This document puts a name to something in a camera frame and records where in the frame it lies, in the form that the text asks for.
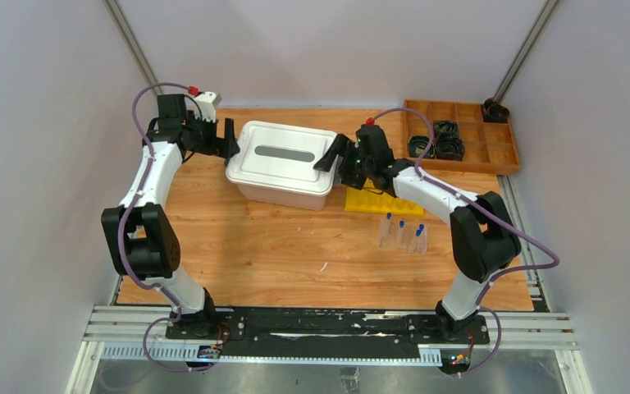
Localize aluminium frame post right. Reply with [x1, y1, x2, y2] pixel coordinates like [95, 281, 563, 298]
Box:
[493, 0, 562, 103]

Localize black coiled strap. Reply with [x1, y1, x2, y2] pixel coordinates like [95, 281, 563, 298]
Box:
[436, 135, 466, 162]
[433, 120, 461, 140]
[408, 135, 436, 159]

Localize aluminium frame post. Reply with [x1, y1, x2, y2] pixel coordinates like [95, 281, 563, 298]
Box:
[102, 0, 161, 86]
[493, 0, 562, 103]

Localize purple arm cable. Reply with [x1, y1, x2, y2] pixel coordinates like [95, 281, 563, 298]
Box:
[116, 81, 212, 374]
[364, 107, 560, 376]

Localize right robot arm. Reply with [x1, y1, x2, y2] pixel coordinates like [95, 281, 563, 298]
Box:
[313, 125, 522, 343]

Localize black coiled strap outside tray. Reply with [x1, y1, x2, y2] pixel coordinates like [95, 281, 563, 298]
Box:
[481, 98, 511, 124]

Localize clear test tube blue cap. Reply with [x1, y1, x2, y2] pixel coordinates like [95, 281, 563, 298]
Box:
[408, 224, 424, 254]

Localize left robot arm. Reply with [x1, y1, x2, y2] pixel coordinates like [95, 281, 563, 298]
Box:
[101, 89, 240, 339]

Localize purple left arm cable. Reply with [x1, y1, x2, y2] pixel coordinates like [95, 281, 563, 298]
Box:
[116, 81, 212, 374]

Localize wooden compartment tray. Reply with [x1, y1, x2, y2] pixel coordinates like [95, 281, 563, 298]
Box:
[404, 99, 521, 176]

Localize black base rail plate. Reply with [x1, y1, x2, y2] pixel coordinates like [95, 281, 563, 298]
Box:
[165, 306, 490, 361]

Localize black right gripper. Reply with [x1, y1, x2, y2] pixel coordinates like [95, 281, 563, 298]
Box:
[315, 134, 375, 190]

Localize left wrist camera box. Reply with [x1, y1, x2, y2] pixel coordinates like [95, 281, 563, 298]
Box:
[194, 91, 221, 123]

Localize blue capped test tube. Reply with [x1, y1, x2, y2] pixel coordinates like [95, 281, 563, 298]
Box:
[395, 220, 405, 247]
[378, 213, 392, 246]

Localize black coiled strap bottom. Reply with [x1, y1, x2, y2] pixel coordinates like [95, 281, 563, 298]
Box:
[436, 135, 466, 162]

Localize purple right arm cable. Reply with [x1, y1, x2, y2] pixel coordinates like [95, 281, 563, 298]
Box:
[364, 107, 560, 376]

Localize black coiled strap left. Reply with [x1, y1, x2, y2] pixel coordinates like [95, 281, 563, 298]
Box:
[408, 135, 436, 159]

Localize aluminium frame post left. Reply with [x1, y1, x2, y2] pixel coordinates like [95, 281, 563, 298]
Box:
[102, 0, 161, 86]

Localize yellow test tube rack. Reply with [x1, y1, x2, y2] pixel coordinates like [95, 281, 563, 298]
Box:
[344, 181, 425, 217]

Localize pink plastic storage bin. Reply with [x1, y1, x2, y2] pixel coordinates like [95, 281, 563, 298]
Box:
[237, 184, 326, 211]

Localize black coiled strap top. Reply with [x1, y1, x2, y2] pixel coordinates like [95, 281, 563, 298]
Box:
[433, 120, 461, 140]

